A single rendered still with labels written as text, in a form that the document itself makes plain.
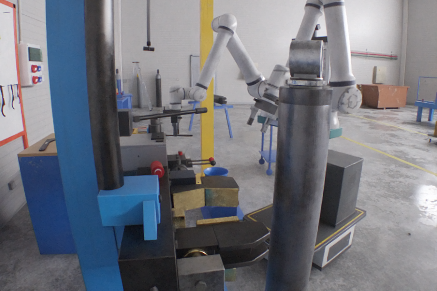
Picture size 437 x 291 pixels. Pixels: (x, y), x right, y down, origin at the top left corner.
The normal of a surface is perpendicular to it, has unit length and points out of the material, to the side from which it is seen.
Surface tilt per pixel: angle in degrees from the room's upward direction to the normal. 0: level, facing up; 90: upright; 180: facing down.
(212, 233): 0
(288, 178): 90
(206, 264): 0
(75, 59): 90
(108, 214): 90
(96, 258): 90
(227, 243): 0
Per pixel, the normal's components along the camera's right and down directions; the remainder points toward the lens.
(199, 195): 0.45, 0.18
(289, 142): -0.73, 0.15
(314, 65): -0.39, 0.51
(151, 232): 0.14, -0.54
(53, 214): 0.20, 0.21
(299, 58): -0.41, 0.24
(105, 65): 0.71, 0.15
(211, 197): -0.06, 0.21
